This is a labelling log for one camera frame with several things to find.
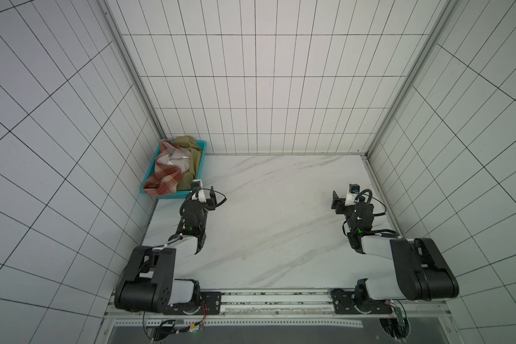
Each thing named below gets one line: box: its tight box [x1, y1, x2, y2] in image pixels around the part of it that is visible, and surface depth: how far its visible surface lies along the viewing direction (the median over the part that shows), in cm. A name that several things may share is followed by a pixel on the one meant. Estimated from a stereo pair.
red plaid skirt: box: [142, 139, 192, 198], surface depth 97 cm
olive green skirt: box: [174, 135, 203, 191], surface depth 106 cm
